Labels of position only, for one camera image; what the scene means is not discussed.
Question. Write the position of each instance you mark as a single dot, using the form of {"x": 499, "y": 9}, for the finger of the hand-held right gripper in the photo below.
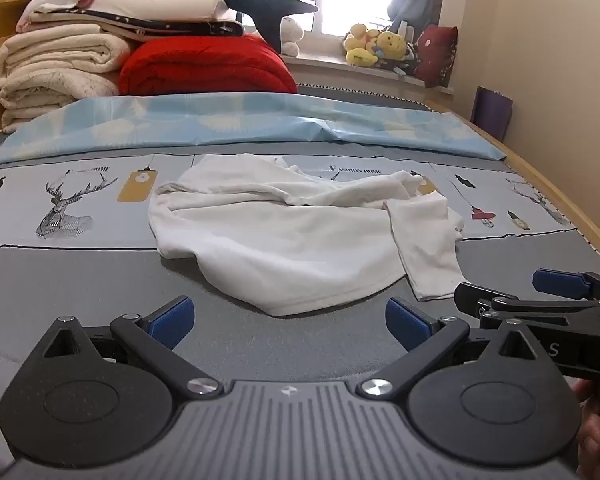
{"x": 480, "y": 296}
{"x": 560, "y": 283}

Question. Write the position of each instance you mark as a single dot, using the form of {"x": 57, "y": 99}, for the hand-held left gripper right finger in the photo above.
{"x": 410, "y": 322}

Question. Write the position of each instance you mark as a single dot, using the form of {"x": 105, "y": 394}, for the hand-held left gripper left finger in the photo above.
{"x": 172, "y": 322}

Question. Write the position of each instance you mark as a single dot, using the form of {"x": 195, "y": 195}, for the white t-shirt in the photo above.
{"x": 280, "y": 230}

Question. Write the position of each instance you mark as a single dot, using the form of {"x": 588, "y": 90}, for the grey printed bed sheet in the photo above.
{"x": 80, "y": 280}

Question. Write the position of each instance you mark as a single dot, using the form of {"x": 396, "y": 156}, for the purple board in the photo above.
{"x": 492, "y": 112}

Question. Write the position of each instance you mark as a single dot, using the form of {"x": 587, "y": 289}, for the light blue patterned sheet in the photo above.
{"x": 230, "y": 120}

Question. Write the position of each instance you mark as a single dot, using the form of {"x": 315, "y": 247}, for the dark red cushion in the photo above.
{"x": 437, "y": 55}

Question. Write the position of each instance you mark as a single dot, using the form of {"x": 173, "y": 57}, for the dark patterned plush toy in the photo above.
{"x": 405, "y": 62}

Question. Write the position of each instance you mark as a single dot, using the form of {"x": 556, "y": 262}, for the red folded quilt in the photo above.
{"x": 205, "y": 67}

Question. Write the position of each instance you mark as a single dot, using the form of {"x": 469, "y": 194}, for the yellow duck plush toy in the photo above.
{"x": 392, "y": 45}

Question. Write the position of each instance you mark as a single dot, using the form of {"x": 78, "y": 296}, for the window sill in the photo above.
{"x": 325, "y": 67}

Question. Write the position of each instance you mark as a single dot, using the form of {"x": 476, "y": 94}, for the cream folded blanket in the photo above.
{"x": 55, "y": 60}

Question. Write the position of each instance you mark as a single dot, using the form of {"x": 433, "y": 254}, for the white plush toy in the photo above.
{"x": 291, "y": 35}

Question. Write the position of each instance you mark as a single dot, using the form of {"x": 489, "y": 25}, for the white folded quilt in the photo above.
{"x": 155, "y": 7}

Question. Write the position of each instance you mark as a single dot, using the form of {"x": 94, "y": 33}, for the wooden bed frame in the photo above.
{"x": 545, "y": 175}

